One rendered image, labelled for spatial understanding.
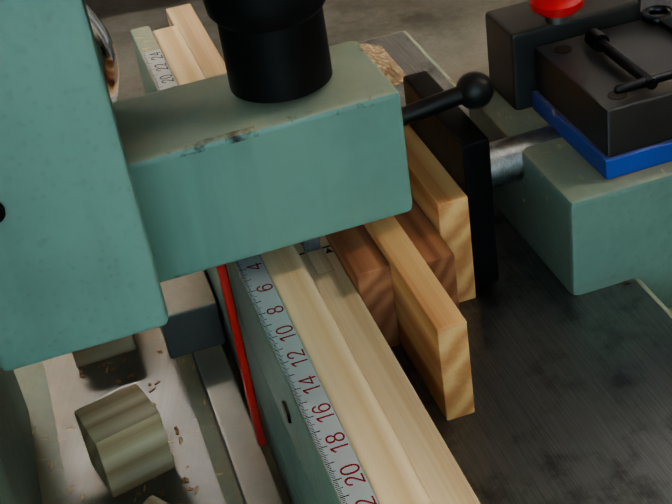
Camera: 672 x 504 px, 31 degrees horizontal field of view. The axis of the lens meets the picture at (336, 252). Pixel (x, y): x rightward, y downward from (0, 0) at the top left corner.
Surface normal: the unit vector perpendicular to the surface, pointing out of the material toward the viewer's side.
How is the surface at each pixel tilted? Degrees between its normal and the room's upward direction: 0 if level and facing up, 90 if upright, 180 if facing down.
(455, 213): 90
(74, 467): 0
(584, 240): 90
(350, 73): 0
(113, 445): 90
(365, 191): 90
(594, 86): 0
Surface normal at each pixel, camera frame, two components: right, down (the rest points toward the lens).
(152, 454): 0.51, 0.43
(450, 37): -0.14, -0.81
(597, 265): 0.29, 0.51
